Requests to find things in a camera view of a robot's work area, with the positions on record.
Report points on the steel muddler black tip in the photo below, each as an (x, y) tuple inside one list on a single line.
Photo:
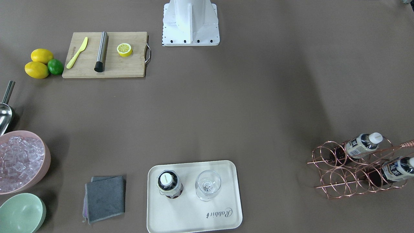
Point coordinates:
[(100, 62)]

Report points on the yellow lemon upper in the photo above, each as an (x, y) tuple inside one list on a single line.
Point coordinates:
[(42, 55)]

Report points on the clear ice cubes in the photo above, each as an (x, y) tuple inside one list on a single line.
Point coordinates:
[(21, 159)]

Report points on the tea bottle near left arm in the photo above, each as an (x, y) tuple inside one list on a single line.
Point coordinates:
[(357, 147)]

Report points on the grey folded cloth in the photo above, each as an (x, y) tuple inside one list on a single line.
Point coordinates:
[(104, 198)]

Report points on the yellow lemon lower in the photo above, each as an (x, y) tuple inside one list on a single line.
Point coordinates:
[(36, 70)]

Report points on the cream rabbit tray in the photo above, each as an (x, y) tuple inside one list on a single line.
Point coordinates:
[(187, 213)]

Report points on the pink bowl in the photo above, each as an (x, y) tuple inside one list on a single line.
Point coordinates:
[(44, 168)]

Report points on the green lime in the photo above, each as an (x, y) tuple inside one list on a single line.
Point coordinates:
[(55, 67)]

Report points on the half lemon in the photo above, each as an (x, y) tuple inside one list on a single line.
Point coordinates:
[(124, 50)]

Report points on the green bowl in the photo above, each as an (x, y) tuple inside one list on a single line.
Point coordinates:
[(22, 213)]

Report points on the copper wire bottle basket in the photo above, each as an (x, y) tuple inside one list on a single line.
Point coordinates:
[(338, 180)]

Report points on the bamboo cutting board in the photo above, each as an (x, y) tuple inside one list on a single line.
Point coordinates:
[(133, 66)]

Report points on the steel ice scoop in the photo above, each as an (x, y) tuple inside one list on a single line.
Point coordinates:
[(6, 112)]

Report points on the tea bottle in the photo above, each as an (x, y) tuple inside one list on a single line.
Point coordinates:
[(169, 184), (399, 169)]

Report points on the yellow plastic knife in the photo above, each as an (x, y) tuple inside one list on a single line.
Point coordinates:
[(76, 55)]

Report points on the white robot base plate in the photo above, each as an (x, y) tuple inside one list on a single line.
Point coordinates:
[(190, 23)]

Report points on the clear wine glass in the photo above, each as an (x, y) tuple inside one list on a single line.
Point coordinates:
[(208, 185)]

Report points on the yellow lemon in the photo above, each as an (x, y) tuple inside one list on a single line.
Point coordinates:
[(42, 55), (36, 70)]

